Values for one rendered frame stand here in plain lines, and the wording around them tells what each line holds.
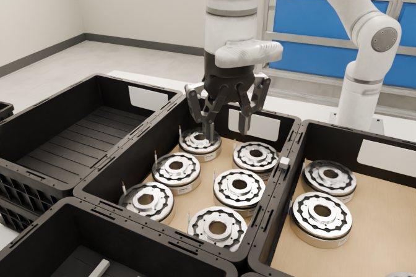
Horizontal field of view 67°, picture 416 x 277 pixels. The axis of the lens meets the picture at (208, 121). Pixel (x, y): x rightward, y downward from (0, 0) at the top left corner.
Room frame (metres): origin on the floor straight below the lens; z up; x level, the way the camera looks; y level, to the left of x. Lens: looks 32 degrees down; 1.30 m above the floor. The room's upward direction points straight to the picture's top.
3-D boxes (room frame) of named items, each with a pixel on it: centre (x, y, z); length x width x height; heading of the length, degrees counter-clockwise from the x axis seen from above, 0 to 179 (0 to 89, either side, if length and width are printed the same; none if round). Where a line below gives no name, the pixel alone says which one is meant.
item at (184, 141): (0.61, 0.02, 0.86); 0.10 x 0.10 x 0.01
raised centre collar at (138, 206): (0.41, 0.12, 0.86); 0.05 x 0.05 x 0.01
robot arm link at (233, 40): (0.42, -0.04, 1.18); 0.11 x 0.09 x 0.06; 20
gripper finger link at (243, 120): (0.45, -0.06, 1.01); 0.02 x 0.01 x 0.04; 20
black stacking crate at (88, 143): (0.61, 0.28, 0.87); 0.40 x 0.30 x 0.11; 155
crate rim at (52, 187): (0.61, 0.28, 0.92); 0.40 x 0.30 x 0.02; 155
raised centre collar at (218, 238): (0.35, -0.02, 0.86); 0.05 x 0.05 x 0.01
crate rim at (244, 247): (0.48, 0.01, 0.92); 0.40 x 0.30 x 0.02; 155
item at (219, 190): (0.45, -0.06, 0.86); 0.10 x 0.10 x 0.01
